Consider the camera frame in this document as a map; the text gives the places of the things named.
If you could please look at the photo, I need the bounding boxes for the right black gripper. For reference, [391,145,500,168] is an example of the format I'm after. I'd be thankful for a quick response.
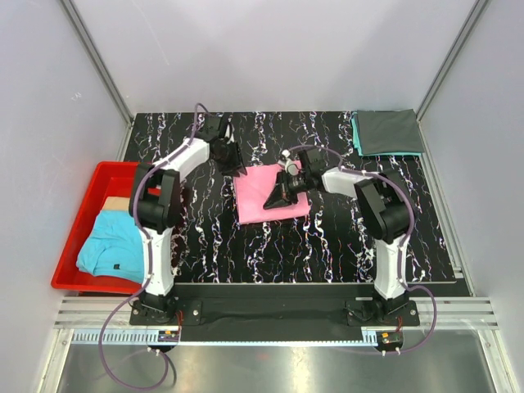
[264,169,311,210]

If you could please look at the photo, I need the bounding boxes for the pink t shirt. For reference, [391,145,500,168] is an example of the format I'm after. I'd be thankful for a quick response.
[233,164,310,224]

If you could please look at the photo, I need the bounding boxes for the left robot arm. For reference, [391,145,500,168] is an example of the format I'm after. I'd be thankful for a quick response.
[129,113,246,324]

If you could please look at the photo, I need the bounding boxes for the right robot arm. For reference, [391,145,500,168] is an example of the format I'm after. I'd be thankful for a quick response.
[263,145,415,325]

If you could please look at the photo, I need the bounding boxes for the folded teal t shirt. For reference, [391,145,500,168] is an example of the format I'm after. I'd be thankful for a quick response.
[350,115,422,157]

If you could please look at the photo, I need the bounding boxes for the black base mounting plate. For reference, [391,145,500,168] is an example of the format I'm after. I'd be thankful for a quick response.
[130,283,420,344]

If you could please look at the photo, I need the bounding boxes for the beige t shirt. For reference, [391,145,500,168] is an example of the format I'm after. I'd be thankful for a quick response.
[102,196,130,212]

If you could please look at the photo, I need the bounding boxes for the red plastic bin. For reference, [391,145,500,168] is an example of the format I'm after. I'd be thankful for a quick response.
[51,161,141,295]

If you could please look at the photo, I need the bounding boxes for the folded dark grey t shirt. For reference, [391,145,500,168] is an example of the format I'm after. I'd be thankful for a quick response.
[353,109,425,154]

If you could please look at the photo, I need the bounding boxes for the light blue t shirt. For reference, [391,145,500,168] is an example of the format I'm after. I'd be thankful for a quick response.
[76,210,144,285]

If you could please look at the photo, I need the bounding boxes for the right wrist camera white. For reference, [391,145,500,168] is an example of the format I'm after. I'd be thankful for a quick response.
[278,150,300,176]

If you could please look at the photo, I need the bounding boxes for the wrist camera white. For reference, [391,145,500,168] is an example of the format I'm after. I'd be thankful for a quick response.
[222,122,234,143]
[278,150,300,176]

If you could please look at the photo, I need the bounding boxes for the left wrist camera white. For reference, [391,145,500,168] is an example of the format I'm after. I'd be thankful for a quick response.
[222,122,234,143]

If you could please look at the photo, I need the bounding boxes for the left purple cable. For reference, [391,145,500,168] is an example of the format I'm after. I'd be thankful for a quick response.
[97,102,210,386]

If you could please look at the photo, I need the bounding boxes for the slotted cable duct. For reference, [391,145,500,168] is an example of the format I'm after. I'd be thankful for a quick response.
[72,328,402,349]

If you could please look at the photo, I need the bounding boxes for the left aluminium frame post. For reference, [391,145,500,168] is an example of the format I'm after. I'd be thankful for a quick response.
[59,0,135,126]

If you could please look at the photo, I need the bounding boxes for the aluminium frame post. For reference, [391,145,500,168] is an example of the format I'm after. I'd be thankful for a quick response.
[416,0,490,122]
[59,0,135,126]

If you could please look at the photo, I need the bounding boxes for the right aluminium frame post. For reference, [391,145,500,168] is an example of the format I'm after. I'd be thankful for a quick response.
[416,0,490,122]

